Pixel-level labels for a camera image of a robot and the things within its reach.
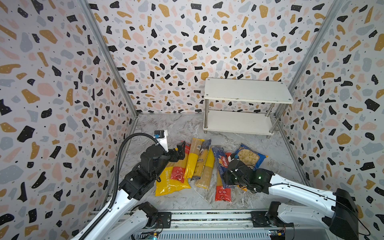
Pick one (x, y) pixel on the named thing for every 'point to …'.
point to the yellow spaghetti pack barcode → (195, 148)
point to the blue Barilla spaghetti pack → (222, 162)
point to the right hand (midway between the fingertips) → (220, 174)
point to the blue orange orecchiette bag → (249, 155)
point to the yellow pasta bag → (172, 178)
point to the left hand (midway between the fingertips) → (176, 140)
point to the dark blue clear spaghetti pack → (204, 148)
